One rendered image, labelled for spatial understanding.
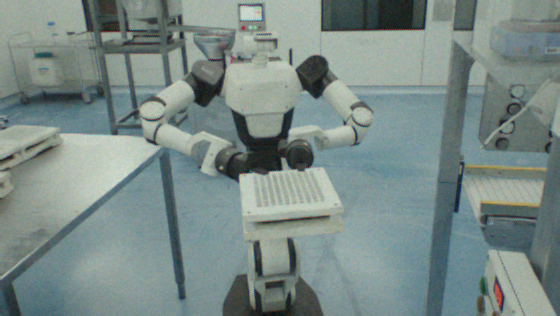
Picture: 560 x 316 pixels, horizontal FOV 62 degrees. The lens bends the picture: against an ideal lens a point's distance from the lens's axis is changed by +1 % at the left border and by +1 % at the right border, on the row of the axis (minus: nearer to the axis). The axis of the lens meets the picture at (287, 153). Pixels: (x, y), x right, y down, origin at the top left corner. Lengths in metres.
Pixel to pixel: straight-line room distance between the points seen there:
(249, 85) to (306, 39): 4.91
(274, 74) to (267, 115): 0.15
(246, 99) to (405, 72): 5.12
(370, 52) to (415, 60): 0.62
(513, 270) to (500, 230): 0.77
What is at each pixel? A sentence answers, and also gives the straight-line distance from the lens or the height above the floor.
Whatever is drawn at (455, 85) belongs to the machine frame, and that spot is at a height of 1.25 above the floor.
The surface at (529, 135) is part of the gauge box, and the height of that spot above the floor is 1.20.
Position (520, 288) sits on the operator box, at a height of 1.21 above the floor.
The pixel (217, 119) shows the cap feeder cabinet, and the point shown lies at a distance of 3.96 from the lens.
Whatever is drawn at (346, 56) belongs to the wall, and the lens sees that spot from 6.58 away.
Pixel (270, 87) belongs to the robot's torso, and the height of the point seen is 1.23.
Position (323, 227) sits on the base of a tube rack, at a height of 1.03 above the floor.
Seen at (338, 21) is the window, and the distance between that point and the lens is 6.52.
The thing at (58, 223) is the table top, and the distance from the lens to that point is 1.64.
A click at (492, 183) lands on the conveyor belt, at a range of 1.70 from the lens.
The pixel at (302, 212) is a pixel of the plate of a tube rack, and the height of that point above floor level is 1.08.
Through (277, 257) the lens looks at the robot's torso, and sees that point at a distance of 1.77.
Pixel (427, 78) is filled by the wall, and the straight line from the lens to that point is 6.75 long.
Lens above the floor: 1.62
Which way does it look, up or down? 21 degrees down
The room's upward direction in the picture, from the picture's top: 2 degrees counter-clockwise
